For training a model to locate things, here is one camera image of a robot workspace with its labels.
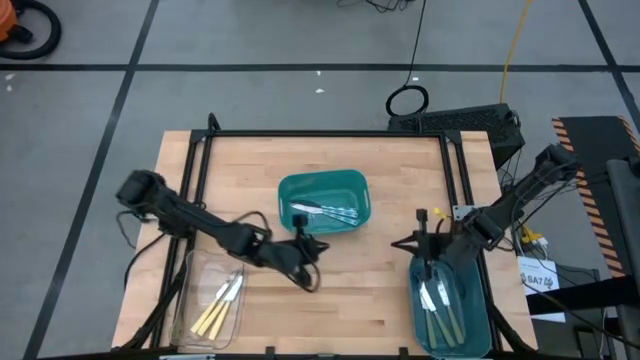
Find yellow cable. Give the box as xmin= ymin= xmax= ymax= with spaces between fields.
xmin=499 ymin=0 xmax=534 ymax=105

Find black computer case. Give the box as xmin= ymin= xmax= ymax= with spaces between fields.
xmin=388 ymin=103 xmax=526 ymax=171

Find black cable with coil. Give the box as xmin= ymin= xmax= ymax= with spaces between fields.
xmin=384 ymin=0 xmax=430 ymax=119

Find black hazard striped ramp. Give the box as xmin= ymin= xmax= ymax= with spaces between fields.
xmin=551 ymin=115 xmax=640 ymax=279

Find clear plastic container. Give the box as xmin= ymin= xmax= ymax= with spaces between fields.
xmin=169 ymin=245 xmax=246 ymax=347

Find black metal beam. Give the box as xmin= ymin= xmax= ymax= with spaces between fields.
xmin=524 ymin=288 xmax=640 ymax=317

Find black cable bundle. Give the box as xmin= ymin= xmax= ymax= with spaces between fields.
xmin=337 ymin=0 xmax=416 ymax=14

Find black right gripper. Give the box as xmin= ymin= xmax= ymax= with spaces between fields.
xmin=390 ymin=208 xmax=459 ymax=274

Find white paper label sheet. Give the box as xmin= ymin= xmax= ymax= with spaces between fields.
xmin=517 ymin=256 xmax=566 ymax=324

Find yellow cable connector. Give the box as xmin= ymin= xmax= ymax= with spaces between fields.
xmin=519 ymin=224 xmax=549 ymax=249

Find light teal plastic bin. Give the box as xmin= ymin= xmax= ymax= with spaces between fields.
xmin=277 ymin=168 xmax=373 ymax=237

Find black vacuum hose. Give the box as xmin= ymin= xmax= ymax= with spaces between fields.
xmin=0 ymin=0 xmax=63 ymax=61

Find dark teal plastic bin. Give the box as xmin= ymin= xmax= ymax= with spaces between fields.
xmin=407 ymin=248 xmax=494 ymax=359

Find yellow handle silverware piece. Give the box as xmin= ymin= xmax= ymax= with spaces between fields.
xmin=189 ymin=279 xmax=236 ymax=335
xmin=197 ymin=274 xmax=244 ymax=337
xmin=207 ymin=275 xmax=245 ymax=341

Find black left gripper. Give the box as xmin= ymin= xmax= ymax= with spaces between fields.
xmin=269 ymin=213 xmax=330 ymax=294

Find black metal table frame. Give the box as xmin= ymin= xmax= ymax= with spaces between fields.
xmin=119 ymin=112 xmax=536 ymax=360

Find green handle silverware piece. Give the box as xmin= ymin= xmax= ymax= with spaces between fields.
xmin=418 ymin=282 xmax=437 ymax=350
xmin=435 ymin=272 xmax=466 ymax=345
xmin=422 ymin=279 xmax=457 ymax=349

